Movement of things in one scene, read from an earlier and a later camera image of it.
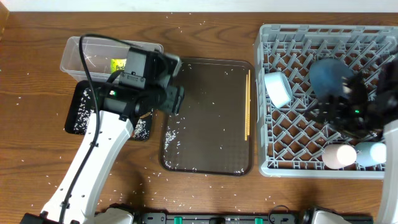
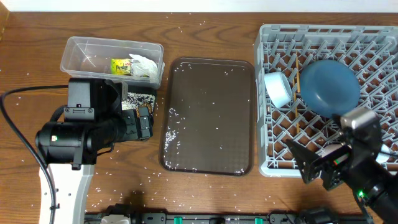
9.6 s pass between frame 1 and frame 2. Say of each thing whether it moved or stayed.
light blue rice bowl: stayed
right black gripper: moved
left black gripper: moved
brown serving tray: stayed
